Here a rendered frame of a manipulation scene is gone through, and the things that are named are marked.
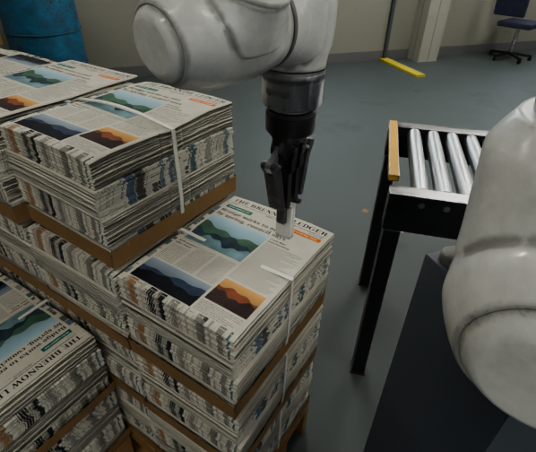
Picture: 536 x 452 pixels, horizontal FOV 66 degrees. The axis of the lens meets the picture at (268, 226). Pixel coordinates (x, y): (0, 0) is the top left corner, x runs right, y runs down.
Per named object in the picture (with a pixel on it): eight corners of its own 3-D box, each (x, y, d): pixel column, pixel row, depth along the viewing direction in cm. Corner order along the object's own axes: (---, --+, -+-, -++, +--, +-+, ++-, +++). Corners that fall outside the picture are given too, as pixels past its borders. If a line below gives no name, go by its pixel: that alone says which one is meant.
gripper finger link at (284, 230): (293, 204, 70) (291, 207, 69) (291, 238, 74) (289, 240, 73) (278, 199, 71) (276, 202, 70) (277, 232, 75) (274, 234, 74)
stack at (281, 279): (241, 541, 114) (232, 348, 65) (4, 347, 164) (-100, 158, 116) (307, 426, 140) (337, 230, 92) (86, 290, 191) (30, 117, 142)
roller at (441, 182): (458, 196, 112) (450, 211, 115) (441, 131, 149) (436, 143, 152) (439, 191, 112) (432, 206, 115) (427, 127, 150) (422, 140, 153)
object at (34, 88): (-10, 124, 79) (-13, 118, 78) (-75, 94, 92) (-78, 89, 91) (139, 80, 104) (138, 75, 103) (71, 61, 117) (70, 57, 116)
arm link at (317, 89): (247, 66, 56) (247, 109, 59) (306, 79, 52) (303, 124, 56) (282, 54, 62) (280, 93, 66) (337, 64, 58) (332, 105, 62)
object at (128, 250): (114, 270, 79) (109, 252, 76) (30, 220, 92) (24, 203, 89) (174, 230, 90) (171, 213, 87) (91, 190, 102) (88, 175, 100)
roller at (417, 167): (418, 208, 117) (407, 196, 116) (411, 143, 154) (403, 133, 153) (434, 199, 114) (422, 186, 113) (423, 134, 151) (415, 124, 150)
